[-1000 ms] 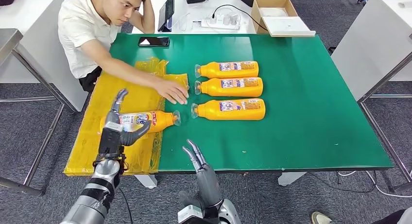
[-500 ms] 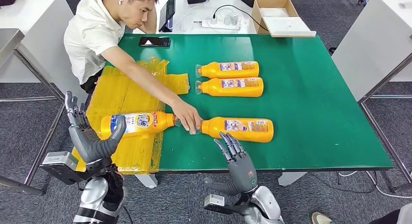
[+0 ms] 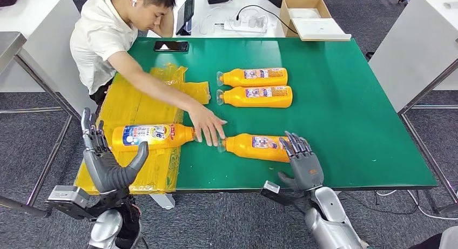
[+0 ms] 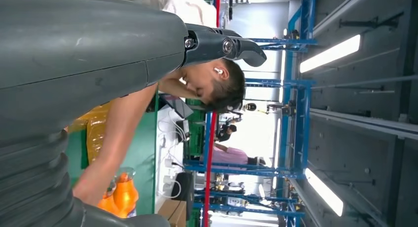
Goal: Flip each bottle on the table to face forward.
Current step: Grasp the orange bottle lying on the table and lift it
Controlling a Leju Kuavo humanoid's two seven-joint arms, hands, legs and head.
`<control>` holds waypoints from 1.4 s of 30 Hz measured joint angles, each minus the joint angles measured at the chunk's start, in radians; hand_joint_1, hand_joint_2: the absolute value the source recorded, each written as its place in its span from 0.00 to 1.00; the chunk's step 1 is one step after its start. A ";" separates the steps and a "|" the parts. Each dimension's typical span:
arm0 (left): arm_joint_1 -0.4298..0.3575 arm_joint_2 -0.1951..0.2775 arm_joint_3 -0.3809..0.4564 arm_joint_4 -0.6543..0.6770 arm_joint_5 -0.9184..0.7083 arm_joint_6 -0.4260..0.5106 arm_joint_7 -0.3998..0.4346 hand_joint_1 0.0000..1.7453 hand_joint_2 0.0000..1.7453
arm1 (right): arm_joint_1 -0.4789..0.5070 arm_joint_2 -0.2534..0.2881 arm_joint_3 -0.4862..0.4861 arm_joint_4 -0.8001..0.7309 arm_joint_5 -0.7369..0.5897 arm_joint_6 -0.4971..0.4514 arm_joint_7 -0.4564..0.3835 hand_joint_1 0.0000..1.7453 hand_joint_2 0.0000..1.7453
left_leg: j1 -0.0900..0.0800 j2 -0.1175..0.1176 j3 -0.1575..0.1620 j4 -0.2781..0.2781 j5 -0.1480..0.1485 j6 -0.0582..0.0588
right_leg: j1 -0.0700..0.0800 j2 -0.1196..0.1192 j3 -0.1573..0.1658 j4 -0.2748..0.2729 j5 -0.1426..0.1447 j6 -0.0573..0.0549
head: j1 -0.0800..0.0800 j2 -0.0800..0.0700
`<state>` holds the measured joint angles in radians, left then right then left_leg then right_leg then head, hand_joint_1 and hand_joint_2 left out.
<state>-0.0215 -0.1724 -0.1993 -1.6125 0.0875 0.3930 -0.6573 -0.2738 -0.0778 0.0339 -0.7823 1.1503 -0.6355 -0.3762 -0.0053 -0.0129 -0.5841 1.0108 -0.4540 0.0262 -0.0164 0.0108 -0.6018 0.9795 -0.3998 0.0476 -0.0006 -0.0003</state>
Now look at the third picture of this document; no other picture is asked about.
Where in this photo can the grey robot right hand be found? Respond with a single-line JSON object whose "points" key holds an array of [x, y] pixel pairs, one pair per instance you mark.
{"points": [[306, 168]]}

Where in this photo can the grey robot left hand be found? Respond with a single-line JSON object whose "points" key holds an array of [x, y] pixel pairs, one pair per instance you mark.
{"points": [[103, 168]]}

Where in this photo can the person's right hand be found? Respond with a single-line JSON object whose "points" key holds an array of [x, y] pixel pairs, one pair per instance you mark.
{"points": [[205, 122]]}

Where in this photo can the person's left hand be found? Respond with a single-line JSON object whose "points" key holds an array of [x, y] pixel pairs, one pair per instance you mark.
{"points": [[167, 15]]}

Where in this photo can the orange detergent bottle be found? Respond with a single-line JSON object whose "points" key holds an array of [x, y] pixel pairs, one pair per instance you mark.
{"points": [[236, 78], [239, 98], [247, 148], [157, 133]]}

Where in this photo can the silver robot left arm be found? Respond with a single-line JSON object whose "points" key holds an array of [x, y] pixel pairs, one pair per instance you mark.
{"points": [[105, 229]]}

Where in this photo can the person's left forearm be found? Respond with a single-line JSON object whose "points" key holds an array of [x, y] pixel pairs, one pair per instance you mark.
{"points": [[165, 29]]}

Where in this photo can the person's right forearm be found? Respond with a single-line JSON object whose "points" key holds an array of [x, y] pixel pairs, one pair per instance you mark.
{"points": [[161, 91]]}

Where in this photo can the black tablet on stand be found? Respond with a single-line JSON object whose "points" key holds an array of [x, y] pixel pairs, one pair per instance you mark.
{"points": [[186, 11]]}

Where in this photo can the black smartphone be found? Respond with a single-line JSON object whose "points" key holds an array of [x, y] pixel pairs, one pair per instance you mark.
{"points": [[179, 46]]}

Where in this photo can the white table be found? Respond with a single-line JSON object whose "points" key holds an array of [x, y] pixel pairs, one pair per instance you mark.
{"points": [[214, 11], [32, 14], [411, 43]]}

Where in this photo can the yellow plastic mat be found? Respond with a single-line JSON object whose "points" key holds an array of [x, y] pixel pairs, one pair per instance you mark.
{"points": [[143, 111]]}

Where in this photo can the white charger plug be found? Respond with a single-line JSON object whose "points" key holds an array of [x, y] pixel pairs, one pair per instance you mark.
{"points": [[252, 22], [262, 21], [237, 22]]}

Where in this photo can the person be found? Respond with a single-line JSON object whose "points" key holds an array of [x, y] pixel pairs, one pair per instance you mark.
{"points": [[96, 36]]}

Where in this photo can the green top table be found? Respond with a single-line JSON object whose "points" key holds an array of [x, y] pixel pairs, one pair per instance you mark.
{"points": [[340, 97]]}

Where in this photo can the white power strip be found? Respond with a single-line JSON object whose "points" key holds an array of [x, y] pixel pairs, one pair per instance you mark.
{"points": [[247, 29]]}

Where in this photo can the white foam insert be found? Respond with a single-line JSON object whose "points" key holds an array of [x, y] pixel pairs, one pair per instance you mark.
{"points": [[304, 13]]}

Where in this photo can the brown cardboard box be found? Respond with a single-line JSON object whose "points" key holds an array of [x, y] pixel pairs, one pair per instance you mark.
{"points": [[305, 1]]}

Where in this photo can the white flat box lid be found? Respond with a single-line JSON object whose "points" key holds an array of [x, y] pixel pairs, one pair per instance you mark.
{"points": [[320, 28]]}

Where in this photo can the person's leg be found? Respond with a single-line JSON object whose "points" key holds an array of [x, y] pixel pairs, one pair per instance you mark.
{"points": [[425, 243]]}

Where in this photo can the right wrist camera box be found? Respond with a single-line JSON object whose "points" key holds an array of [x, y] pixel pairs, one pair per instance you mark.
{"points": [[272, 187]]}

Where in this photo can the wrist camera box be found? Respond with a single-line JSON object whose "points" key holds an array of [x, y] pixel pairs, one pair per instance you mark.
{"points": [[272, 187], [68, 196]]}

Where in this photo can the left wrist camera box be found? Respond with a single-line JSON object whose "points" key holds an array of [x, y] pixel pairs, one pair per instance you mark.
{"points": [[68, 196]]}

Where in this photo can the steel frame table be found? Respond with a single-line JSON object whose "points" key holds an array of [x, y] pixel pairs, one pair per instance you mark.
{"points": [[427, 87], [9, 47]]}

